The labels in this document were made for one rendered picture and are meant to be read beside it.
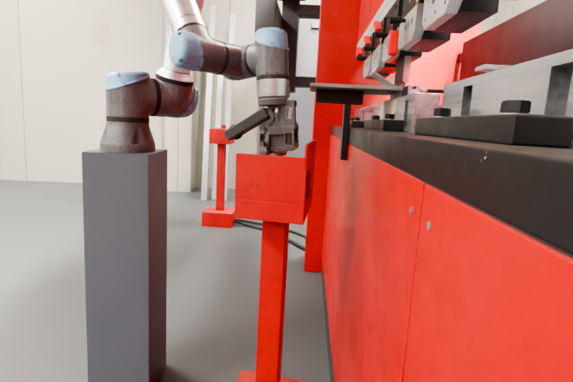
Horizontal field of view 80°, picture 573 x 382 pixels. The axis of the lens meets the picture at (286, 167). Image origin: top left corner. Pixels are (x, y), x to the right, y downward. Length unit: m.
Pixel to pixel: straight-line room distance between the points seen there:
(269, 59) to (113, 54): 3.99
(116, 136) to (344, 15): 1.40
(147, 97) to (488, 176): 0.94
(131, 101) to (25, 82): 4.11
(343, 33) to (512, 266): 1.83
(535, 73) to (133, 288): 1.04
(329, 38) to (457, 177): 1.72
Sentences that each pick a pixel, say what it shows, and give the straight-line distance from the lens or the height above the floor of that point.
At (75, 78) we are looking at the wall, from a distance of 4.85.
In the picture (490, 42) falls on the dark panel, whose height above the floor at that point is 1.28.
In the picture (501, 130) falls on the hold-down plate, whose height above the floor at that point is 0.89.
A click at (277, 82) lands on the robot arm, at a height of 0.97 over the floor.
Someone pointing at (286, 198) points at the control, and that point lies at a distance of 0.75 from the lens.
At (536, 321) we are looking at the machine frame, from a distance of 0.24.
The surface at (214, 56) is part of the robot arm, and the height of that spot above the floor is 1.02.
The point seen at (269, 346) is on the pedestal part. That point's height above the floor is 0.31.
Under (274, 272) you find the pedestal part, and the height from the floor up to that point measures 0.51.
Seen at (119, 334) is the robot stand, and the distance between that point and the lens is 1.22.
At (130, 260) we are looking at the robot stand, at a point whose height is 0.47.
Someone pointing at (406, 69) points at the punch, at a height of 1.05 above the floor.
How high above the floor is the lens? 0.89
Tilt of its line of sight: 8 degrees down
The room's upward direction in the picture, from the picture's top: 3 degrees clockwise
